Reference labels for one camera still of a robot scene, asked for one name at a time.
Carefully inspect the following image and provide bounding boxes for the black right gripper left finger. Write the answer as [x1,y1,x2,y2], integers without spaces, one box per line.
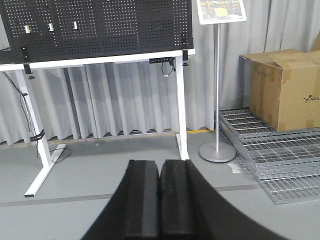
[82,160,159,240]

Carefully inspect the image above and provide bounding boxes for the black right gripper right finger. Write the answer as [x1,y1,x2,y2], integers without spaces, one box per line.
[160,159,284,240]

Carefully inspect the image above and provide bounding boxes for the lower metal floor grating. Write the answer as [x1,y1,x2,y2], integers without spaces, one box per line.
[226,139,320,206]

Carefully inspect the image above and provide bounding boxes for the metal floor grating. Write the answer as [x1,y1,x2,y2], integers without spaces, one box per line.
[226,139,320,206]
[220,108,320,178]

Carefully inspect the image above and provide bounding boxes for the upper metal floor grating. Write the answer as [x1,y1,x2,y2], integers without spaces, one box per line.
[220,108,320,178]

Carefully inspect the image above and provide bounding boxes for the black desk control box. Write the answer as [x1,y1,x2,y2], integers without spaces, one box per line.
[149,57,175,65]

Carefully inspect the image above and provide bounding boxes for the brown cardboard box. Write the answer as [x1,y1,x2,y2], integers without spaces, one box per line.
[239,49,320,131]

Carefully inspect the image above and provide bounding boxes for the black right board clamp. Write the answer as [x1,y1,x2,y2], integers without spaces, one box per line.
[181,32,189,67]

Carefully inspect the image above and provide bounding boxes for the black board clamp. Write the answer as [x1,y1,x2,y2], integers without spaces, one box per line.
[181,32,189,67]
[21,46,35,80]

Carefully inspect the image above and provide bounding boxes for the silver sign stand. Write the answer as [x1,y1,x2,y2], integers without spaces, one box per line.
[196,0,247,163]

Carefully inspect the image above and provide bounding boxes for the black left board clamp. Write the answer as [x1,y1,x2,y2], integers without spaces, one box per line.
[21,46,35,80]

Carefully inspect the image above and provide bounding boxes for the black perforated pegboard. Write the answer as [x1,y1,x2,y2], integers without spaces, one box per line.
[0,0,194,64]

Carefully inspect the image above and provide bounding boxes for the green white contact block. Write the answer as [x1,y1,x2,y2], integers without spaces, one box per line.
[48,22,55,32]

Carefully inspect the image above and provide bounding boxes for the yellow white contact block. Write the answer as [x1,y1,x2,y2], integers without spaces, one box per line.
[24,25,31,34]

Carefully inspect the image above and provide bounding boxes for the white standing desk frame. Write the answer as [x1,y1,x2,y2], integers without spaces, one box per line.
[0,48,196,198]

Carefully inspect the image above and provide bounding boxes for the black desk cables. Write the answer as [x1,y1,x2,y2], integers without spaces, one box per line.
[1,71,72,164]

